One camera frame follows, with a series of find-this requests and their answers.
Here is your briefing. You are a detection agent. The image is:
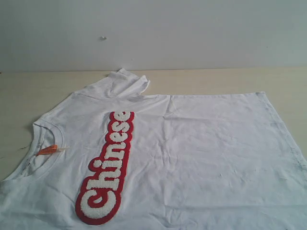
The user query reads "white t-shirt red lettering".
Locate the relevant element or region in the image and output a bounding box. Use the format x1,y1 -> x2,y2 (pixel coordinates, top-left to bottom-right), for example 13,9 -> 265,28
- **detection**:
0,69 -> 307,230

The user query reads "orange neck label tag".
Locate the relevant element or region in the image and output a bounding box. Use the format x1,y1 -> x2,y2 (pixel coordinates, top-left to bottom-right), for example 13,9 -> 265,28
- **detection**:
36,145 -> 69,156

